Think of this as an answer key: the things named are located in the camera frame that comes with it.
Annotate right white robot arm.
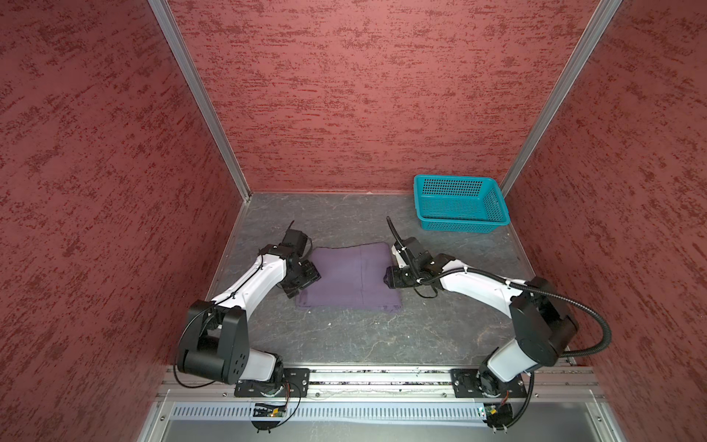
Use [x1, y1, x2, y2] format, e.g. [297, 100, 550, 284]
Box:
[384, 252, 578, 397]

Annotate left aluminium corner post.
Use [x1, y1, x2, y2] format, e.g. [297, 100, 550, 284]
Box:
[148, 0, 252, 204]

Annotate purple trousers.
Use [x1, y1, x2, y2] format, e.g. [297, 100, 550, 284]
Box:
[295, 242, 402, 313]

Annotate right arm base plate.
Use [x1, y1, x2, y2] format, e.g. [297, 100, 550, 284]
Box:
[449, 368, 528, 400]

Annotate slotted cable duct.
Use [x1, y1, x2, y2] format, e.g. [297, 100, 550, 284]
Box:
[169, 401, 486, 425]

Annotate teal plastic basket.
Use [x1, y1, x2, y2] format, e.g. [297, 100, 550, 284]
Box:
[414, 175, 510, 234]

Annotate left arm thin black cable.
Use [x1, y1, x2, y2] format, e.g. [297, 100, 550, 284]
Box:
[172, 253, 266, 390]

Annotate right connector board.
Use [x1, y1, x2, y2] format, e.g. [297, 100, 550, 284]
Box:
[483, 403, 514, 431]

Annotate front aluminium rail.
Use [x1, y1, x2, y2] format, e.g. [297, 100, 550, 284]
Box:
[156, 365, 607, 403]

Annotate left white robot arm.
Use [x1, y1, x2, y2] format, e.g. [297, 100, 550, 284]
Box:
[173, 244, 320, 394]

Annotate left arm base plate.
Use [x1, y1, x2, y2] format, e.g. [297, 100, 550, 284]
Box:
[234, 365, 311, 399]

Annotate connector board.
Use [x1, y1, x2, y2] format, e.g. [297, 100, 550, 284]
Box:
[483, 403, 514, 431]
[250, 403, 289, 433]

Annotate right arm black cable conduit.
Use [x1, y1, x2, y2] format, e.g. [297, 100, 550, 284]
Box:
[419, 267, 613, 359]

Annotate aluminium corner post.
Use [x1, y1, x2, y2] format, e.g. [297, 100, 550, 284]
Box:
[501, 0, 622, 197]
[148, 0, 252, 204]

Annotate left connector board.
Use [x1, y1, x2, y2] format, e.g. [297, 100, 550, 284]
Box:
[250, 403, 289, 433]

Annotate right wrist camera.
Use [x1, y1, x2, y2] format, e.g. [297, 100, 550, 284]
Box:
[391, 237, 433, 271]

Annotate right aluminium corner post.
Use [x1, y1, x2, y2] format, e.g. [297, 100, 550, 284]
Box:
[501, 0, 622, 197]

